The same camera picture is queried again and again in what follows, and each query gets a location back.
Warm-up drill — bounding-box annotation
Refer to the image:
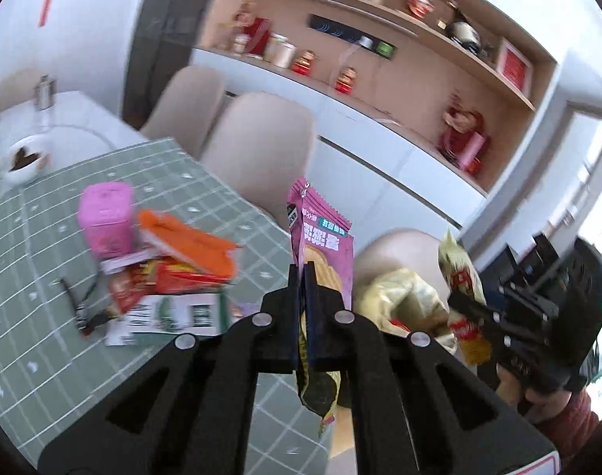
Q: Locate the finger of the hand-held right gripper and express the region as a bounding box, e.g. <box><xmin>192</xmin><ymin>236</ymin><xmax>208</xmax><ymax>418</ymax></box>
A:
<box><xmin>448</xmin><ymin>289</ymin><xmax>518</xmax><ymax>343</ymax></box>

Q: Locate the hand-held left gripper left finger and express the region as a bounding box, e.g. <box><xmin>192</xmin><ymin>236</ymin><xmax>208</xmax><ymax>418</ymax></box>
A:
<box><xmin>38</xmin><ymin>262</ymin><xmax>304</xmax><ymax>475</ymax></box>

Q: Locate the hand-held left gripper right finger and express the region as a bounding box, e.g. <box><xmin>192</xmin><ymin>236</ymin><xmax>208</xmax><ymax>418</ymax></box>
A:
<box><xmin>305</xmin><ymin>261</ymin><xmax>561</xmax><ymax>475</ymax></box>

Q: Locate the yellow and red snack wrapper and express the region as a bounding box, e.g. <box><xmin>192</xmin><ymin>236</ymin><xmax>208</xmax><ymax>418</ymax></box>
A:
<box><xmin>438</xmin><ymin>230</ymin><xmax>494</xmax><ymax>367</ymax></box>

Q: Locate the pink snack packet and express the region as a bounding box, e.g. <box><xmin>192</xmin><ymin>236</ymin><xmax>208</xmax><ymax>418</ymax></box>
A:
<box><xmin>287</xmin><ymin>177</ymin><xmax>356</xmax><ymax>439</ymax></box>

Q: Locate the yellow plastic bag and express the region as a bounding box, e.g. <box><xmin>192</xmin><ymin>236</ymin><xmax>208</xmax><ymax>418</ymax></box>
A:
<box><xmin>354</xmin><ymin>267</ymin><xmax>462</xmax><ymax>357</ymax></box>

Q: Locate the person's right forearm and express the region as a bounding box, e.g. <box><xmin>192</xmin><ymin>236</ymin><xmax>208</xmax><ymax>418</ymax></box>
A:
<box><xmin>533</xmin><ymin>388</ymin><xmax>601</xmax><ymax>466</ymax></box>

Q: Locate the person's right hand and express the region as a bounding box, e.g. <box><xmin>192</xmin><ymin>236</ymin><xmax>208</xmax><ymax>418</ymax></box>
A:
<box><xmin>496</xmin><ymin>363</ymin><xmax>549</xmax><ymax>422</ymax></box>

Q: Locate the beige chair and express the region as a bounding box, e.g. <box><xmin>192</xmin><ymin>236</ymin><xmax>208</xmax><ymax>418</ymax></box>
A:
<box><xmin>199</xmin><ymin>91</ymin><xmax>316</xmax><ymax>228</ymax></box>
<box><xmin>353</xmin><ymin>228</ymin><xmax>452</xmax><ymax>302</ymax></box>
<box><xmin>140</xmin><ymin>64</ymin><xmax>230</xmax><ymax>159</ymax></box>

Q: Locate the white and green packet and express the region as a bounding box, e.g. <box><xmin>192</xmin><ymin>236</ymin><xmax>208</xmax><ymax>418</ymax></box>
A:
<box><xmin>105</xmin><ymin>292</ymin><xmax>232</xmax><ymax>347</ymax></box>

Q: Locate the orange wrapper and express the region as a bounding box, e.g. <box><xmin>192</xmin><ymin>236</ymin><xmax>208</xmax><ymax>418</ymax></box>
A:
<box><xmin>137</xmin><ymin>209</ymin><xmax>242</xmax><ymax>280</ymax></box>

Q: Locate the white sideboard cabinet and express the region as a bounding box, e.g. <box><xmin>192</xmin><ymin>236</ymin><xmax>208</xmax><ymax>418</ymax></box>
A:
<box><xmin>189</xmin><ymin>49</ymin><xmax>487</xmax><ymax>228</ymax></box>

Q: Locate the red and pink gift set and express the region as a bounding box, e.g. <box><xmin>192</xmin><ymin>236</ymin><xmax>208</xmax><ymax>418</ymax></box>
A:
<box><xmin>437</xmin><ymin>94</ymin><xmax>492</xmax><ymax>174</ymax></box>

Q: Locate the red jar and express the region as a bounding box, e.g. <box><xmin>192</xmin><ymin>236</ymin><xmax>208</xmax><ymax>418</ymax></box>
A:
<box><xmin>335</xmin><ymin>66</ymin><xmax>358</xmax><ymax>94</ymax></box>
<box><xmin>291</xmin><ymin>51</ymin><xmax>315</xmax><ymax>76</ymax></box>

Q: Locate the red framed picture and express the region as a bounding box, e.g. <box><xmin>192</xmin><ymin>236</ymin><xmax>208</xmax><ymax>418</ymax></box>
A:
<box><xmin>496</xmin><ymin>38</ymin><xmax>535</xmax><ymax>95</ymax></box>

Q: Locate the green checked tablecloth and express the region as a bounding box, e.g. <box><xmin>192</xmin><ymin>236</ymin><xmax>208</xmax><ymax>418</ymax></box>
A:
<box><xmin>0</xmin><ymin>137</ymin><xmax>361</xmax><ymax>471</ymax></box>

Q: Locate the gold canister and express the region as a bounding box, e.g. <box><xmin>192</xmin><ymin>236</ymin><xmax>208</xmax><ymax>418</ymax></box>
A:
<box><xmin>264</xmin><ymin>34</ymin><xmax>296</xmax><ymax>67</ymax></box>

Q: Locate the dark bottle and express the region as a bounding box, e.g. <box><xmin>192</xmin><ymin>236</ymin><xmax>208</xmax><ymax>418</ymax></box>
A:
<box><xmin>437</xmin><ymin>0</ymin><xmax>482</xmax><ymax>53</ymax></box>

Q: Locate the red figurine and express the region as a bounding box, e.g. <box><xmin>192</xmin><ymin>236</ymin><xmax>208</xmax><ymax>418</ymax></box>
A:
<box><xmin>222</xmin><ymin>2</ymin><xmax>272</xmax><ymax>57</ymax></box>

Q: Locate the red tin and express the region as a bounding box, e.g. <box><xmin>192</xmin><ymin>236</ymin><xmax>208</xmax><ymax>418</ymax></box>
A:
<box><xmin>402</xmin><ymin>0</ymin><xmax>435</xmax><ymax>18</ymax></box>

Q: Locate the white bowl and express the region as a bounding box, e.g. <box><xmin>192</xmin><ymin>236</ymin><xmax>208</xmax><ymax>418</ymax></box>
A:
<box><xmin>1</xmin><ymin>133</ymin><xmax>54</xmax><ymax>186</ymax></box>

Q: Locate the dark grey door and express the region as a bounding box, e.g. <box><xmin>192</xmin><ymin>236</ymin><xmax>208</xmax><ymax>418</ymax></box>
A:
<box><xmin>123</xmin><ymin>0</ymin><xmax>232</xmax><ymax>129</ymax></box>

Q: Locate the glass bottle with metal cap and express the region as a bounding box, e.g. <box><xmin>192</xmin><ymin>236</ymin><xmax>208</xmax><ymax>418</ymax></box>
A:
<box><xmin>31</xmin><ymin>74</ymin><xmax>59</xmax><ymax>134</ymax></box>

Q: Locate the wooden wall shelf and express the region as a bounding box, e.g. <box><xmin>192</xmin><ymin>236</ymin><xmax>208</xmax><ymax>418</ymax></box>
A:
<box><xmin>192</xmin><ymin>0</ymin><xmax>559</xmax><ymax>194</ymax></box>

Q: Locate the black wall power strip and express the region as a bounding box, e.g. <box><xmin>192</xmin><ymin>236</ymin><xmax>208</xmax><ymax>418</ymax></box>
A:
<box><xmin>307</xmin><ymin>14</ymin><xmax>398</xmax><ymax>60</ymax></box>

